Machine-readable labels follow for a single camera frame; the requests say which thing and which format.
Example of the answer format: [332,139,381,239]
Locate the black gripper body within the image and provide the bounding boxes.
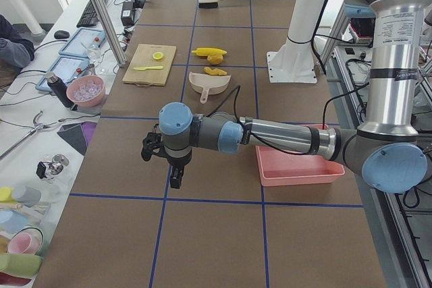
[141,123,192,167]

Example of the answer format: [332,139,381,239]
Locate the beige plastic dustpan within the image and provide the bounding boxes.
[188,72,231,104]

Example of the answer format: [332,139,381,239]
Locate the beige hand brush black bristles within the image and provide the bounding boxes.
[198,0,225,9]

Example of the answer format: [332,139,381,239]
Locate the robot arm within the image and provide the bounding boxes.
[141,0,431,193]

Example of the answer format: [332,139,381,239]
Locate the pink plastic bin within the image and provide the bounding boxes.
[254,123,346,188]

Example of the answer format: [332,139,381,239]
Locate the purple cloth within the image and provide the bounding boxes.
[81,121,97,146]

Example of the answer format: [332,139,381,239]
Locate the yellow plastic knife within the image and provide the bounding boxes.
[133,65,164,71]

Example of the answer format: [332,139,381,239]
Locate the dark grey cloth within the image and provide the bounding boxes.
[57,123,88,156]

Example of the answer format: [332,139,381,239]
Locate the bamboo cutting board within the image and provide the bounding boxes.
[122,44,177,86]

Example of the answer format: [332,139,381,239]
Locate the pink bowl with clear pieces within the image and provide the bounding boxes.
[66,75,105,107]

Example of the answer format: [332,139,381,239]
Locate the yellow toy lemon slices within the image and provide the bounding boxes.
[152,51,165,61]

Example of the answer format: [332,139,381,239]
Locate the toy ginger root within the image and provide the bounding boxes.
[204,67,227,76]

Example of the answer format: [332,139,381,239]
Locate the yellow toy corn cob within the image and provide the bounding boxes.
[191,47,227,57]

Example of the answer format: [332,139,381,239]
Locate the small glass bottle black clip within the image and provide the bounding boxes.
[36,154,70,180]

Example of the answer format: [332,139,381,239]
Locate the blue tablet lower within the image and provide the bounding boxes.
[35,56,89,92]

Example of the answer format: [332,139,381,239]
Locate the blue tablet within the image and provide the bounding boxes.
[35,56,89,92]
[58,27,105,58]

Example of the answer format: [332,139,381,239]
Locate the metal tongs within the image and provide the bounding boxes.
[1,111,66,160]

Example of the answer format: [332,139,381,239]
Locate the black water bottle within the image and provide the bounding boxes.
[45,71,74,108]

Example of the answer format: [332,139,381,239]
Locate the blue tablet upper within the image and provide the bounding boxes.
[58,27,105,58]

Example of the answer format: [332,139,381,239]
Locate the black power adapter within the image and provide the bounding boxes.
[120,1,136,26]

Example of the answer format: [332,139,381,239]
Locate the grey cup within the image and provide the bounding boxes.
[11,185,42,207]

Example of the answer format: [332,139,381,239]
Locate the black keyboard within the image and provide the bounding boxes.
[76,1,99,28]

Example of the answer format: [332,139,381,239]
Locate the black computer mouse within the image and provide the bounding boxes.
[53,30,70,40]

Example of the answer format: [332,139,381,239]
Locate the yellow cup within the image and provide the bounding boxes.
[0,187,15,203]

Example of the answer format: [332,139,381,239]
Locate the pink cup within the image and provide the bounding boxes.
[7,227,44,255]

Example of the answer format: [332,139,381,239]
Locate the light blue cup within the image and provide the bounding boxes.
[1,209,28,234]

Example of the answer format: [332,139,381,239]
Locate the person's arm dark sleeve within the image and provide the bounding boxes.
[1,16,35,68]

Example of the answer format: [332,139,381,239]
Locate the green cup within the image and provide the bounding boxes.
[1,253,43,279]

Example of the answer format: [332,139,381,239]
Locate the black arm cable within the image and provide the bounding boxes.
[205,84,371,156]

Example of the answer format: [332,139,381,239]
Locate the aluminium frame post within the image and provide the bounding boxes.
[90,0,126,67]

